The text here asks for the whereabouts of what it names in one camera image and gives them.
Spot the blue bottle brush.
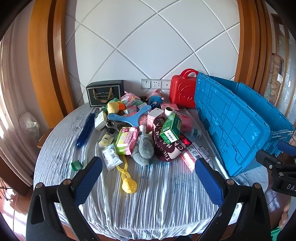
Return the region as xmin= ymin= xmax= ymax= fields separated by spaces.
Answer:
xmin=75 ymin=112 xmax=96 ymax=149

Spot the grey plush toy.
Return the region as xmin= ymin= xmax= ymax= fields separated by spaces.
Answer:
xmin=131 ymin=134 xmax=155 ymax=166

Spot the grey cloth covered desktop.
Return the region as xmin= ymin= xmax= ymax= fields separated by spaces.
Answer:
xmin=33 ymin=102 xmax=270 ymax=240

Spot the clear plastic bag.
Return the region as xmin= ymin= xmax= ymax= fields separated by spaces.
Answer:
xmin=18 ymin=112 xmax=40 ymax=139

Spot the black gift box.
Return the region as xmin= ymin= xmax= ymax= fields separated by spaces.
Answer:
xmin=86 ymin=80 xmax=125 ymax=107

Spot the light curtain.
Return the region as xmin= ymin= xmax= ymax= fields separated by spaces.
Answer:
xmin=0 ymin=23 xmax=40 ymax=186

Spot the blue plush toy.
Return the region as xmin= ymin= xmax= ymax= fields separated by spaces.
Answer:
xmin=148 ymin=94 xmax=164 ymax=108

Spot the white cardboard box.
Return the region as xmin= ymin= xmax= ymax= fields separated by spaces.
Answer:
xmin=94 ymin=111 xmax=108 ymax=131

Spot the blue plastic crate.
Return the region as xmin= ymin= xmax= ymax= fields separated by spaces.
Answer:
xmin=194 ymin=72 xmax=295 ymax=178

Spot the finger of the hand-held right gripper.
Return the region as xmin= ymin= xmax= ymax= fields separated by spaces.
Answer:
xmin=276 ymin=141 xmax=296 ymax=156
xmin=255 ymin=150 xmax=286 ymax=173

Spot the wooden wall frame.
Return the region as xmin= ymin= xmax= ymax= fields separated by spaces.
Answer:
xmin=235 ymin=0 xmax=273 ymax=98
xmin=29 ymin=0 xmax=81 ymax=130

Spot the blue plastic hanger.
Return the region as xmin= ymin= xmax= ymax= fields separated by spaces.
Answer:
xmin=107 ymin=104 xmax=152 ymax=128

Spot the red plastic toy suitcase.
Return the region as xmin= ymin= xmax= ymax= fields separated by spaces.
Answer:
xmin=169 ymin=68 xmax=199 ymax=109

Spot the yellow duck plush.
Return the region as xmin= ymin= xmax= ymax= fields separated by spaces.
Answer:
xmin=105 ymin=98 xmax=126 ymax=115

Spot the white sachet packet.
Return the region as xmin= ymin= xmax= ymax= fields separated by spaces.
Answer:
xmin=102 ymin=144 xmax=123 ymax=171

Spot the pink box with white top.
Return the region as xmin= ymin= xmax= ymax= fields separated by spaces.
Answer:
xmin=147 ymin=108 xmax=165 ymax=132

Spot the pink packet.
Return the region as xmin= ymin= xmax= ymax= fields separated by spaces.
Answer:
xmin=178 ymin=115 xmax=192 ymax=132
xmin=161 ymin=103 xmax=178 ymax=112

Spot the pink packet strip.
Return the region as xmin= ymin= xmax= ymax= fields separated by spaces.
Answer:
xmin=181 ymin=148 xmax=202 ymax=172

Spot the green cardboard box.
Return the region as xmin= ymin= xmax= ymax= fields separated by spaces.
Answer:
xmin=160 ymin=114 xmax=183 ymax=142

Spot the black silver tool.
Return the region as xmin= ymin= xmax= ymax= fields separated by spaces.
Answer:
xmin=106 ymin=120 xmax=123 ymax=133

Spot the green pink wet wipes pack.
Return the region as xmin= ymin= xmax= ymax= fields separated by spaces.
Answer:
xmin=115 ymin=127 xmax=139 ymax=156

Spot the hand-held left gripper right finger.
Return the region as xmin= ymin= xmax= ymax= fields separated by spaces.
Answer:
xmin=195 ymin=158 xmax=272 ymax=241

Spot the pink tissue pack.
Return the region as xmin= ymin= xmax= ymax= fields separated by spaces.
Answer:
xmin=124 ymin=91 xmax=140 ymax=107

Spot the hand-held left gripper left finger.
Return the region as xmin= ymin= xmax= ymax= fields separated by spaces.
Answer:
xmin=26 ymin=156 xmax=103 ymax=241

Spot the maroon knitted beanie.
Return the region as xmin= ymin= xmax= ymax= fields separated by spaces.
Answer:
xmin=151 ymin=117 xmax=192 ymax=162

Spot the person's right hand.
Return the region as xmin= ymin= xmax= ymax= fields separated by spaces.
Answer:
xmin=279 ymin=202 xmax=292 ymax=230

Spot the pale yellow packet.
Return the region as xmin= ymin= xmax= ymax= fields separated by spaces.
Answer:
xmin=99 ymin=134 xmax=114 ymax=148

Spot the small bottle with teal label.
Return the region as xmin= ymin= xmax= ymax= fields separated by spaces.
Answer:
xmin=190 ymin=128 xmax=203 ymax=139

